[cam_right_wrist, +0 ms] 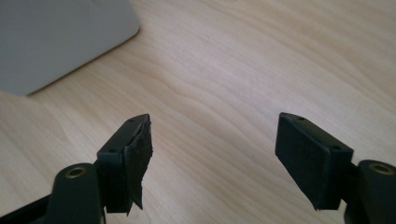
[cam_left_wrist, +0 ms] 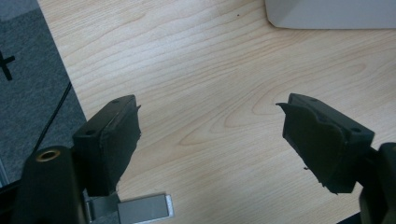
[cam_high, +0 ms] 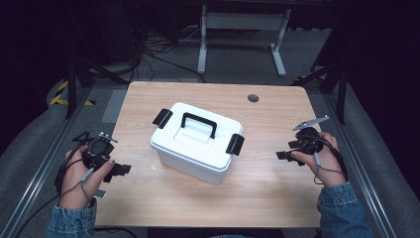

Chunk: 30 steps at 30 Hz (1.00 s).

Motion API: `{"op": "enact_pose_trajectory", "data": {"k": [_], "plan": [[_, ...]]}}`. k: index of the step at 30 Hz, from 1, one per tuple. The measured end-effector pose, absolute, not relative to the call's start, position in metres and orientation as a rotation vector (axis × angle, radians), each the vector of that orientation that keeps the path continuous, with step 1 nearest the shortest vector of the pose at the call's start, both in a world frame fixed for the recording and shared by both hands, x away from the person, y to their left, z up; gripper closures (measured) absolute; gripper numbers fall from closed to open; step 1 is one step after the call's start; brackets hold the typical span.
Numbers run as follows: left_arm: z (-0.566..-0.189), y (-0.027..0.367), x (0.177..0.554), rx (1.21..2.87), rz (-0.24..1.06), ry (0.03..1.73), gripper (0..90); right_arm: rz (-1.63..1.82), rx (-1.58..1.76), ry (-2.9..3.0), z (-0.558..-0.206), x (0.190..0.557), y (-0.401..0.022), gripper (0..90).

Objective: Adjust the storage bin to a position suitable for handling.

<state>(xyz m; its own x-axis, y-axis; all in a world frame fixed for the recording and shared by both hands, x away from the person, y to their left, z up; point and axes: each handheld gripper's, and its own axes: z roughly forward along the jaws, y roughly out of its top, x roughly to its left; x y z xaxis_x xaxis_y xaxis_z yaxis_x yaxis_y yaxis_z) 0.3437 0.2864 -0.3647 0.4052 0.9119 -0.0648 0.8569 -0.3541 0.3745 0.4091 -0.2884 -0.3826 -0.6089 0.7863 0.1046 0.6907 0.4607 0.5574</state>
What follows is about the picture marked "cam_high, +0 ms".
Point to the grey floor mat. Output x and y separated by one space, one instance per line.
114 105

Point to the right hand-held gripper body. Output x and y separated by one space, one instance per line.
308 140

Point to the black metal stand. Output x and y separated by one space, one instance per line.
333 77
81 79

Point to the aluminium floor rail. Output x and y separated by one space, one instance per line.
43 165
360 165

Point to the grey round table grommet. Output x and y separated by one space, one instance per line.
253 98

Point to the person's right hand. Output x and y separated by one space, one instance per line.
328 165

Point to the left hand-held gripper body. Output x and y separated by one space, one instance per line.
98 148

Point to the white metal desk frame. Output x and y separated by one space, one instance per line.
242 21

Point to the white lidded storage box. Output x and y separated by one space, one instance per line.
198 145

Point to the yellow black hazard tape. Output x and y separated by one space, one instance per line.
59 97

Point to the person's left hand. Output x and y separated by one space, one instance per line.
74 185

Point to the white plastic storage box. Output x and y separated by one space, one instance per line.
194 168

